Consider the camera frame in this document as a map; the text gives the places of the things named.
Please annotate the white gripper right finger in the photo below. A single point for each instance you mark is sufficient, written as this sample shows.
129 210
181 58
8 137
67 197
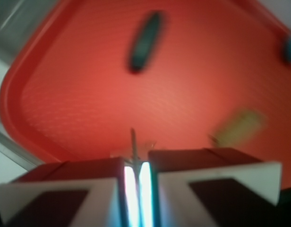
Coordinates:
214 187

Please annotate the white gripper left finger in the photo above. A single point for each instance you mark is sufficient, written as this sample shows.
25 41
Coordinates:
69 194

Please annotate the brown wood piece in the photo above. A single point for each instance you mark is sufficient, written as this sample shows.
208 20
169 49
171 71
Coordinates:
237 128

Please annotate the red plastic tray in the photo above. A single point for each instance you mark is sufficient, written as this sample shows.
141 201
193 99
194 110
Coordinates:
68 95

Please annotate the dark teal oblong case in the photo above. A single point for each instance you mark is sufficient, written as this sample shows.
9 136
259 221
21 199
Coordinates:
144 43

